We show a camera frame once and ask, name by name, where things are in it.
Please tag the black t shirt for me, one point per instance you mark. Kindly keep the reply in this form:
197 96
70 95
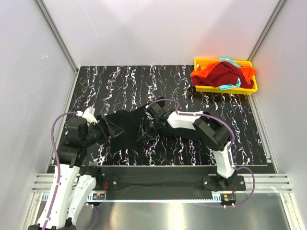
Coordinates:
137 130

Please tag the teal t shirt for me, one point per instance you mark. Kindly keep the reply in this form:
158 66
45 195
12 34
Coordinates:
230 86

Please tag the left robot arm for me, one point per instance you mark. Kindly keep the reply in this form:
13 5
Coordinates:
72 183

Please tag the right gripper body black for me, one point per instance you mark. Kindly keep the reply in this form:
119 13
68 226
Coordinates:
149 127

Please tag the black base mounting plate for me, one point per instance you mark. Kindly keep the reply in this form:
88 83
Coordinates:
186 181

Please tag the white slotted cable duct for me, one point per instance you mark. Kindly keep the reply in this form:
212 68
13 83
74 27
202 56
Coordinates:
100 198

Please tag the orange t shirt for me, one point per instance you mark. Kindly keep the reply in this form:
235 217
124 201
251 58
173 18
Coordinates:
248 72

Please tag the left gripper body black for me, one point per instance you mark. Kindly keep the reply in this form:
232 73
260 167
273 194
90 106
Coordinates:
97 133

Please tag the aluminium frame post left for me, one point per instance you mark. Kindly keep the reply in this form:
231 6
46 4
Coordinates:
55 32

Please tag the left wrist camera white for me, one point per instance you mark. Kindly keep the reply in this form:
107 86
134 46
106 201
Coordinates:
88 114

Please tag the yellow plastic bin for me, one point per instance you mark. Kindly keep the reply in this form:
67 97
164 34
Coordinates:
209 74

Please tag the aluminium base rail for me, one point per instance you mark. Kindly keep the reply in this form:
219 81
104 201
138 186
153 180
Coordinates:
263 183

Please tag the aluminium frame post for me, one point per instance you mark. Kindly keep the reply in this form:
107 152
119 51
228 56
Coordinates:
55 32
267 28

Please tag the dark red t shirt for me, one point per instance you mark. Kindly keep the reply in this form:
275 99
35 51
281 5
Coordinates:
223 74

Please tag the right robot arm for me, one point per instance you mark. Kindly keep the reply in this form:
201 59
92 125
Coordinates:
213 132

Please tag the aluminium frame post right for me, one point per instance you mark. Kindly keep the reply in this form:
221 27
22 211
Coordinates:
267 28

